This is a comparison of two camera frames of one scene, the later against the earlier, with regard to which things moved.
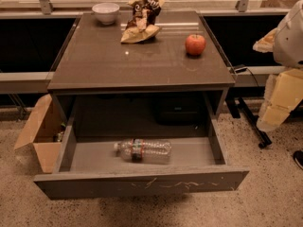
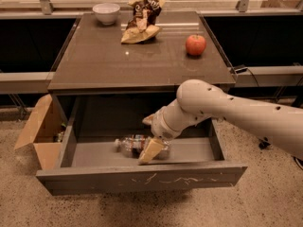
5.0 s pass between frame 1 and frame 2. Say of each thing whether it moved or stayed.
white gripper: moved
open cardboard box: stayed
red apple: stayed
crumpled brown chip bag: stayed
